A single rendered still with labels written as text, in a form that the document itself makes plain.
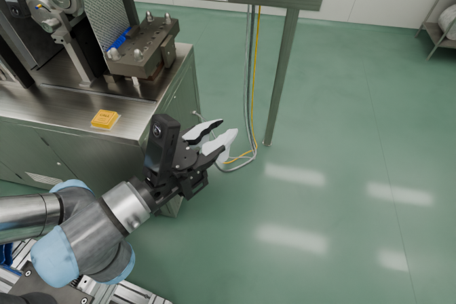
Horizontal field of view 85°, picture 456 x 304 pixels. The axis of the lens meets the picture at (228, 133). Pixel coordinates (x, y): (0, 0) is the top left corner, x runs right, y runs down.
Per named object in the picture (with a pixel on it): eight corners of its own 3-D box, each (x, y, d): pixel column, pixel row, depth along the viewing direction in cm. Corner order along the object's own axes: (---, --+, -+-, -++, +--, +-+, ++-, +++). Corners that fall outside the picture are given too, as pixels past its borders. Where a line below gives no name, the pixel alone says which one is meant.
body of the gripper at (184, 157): (188, 161, 53) (138, 199, 47) (179, 132, 47) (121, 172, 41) (212, 182, 49) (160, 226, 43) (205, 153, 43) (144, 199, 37)
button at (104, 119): (92, 126, 94) (89, 122, 92) (102, 113, 99) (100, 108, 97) (109, 129, 93) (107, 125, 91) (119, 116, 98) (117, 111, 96)
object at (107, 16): (103, 55, 104) (83, 9, 90) (129, 28, 119) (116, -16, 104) (104, 55, 104) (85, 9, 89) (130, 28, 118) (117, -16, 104)
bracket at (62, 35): (79, 87, 109) (39, 17, 86) (87, 78, 113) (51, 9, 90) (89, 88, 109) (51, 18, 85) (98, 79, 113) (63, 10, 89)
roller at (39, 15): (37, 28, 99) (18, -4, 90) (76, 1, 115) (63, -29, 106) (64, 32, 97) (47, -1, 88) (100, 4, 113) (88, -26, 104)
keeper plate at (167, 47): (165, 67, 117) (160, 46, 108) (172, 55, 123) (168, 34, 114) (169, 68, 116) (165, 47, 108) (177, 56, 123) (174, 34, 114)
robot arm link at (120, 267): (117, 224, 54) (97, 202, 46) (146, 264, 49) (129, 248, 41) (82, 251, 51) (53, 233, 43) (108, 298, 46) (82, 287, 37)
